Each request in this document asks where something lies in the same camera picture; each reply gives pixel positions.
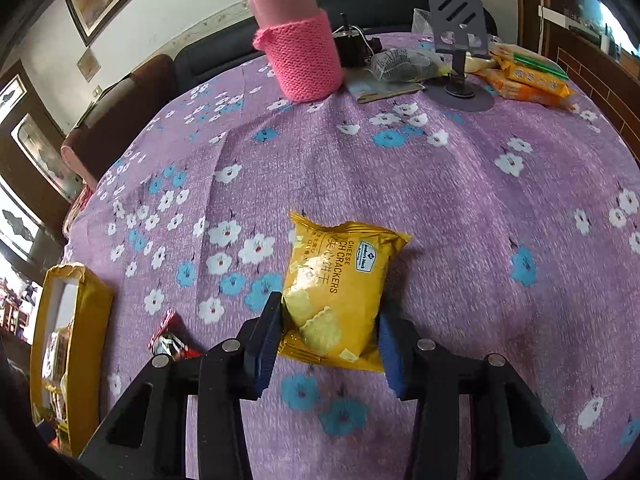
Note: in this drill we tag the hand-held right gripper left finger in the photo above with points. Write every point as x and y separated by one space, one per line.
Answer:
265 347

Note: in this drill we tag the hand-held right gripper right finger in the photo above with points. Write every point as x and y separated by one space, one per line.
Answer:
392 360

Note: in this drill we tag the yellow cracker bag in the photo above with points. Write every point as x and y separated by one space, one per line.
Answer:
335 280

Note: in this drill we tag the yellow cardboard box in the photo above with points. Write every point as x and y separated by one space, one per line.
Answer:
92 320

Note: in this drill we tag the clear bag of dark snacks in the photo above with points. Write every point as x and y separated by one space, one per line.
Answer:
405 65

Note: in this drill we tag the red brown snack packet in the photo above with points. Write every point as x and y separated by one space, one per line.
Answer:
172 340

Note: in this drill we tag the purple floral tablecloth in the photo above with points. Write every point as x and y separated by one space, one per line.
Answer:
450 200

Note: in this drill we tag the grey notebook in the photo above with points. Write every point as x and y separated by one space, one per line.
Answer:
385 90

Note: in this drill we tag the brown armchair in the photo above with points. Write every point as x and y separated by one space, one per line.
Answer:
125 110

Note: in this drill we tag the black sofa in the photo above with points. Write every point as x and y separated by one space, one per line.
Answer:
210 55

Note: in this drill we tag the wooden door with glass panes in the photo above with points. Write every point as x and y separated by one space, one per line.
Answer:
25 170

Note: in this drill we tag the pink flask with knitted sleeve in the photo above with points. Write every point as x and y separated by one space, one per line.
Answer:
300 45

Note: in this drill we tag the pale yellow snack packet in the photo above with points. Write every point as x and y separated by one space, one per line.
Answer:
475 64

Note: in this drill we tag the black clip device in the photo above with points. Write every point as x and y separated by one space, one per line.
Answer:
355 45

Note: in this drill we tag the orange biscuit pack green stripe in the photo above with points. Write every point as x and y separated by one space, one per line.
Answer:
535 72

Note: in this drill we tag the grey phone stand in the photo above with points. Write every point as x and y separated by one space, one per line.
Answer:
457 45

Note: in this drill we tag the brown wooden cabinet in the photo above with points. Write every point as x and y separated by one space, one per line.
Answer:
590 70

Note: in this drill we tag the small wall picture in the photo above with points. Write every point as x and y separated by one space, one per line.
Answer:
90 64

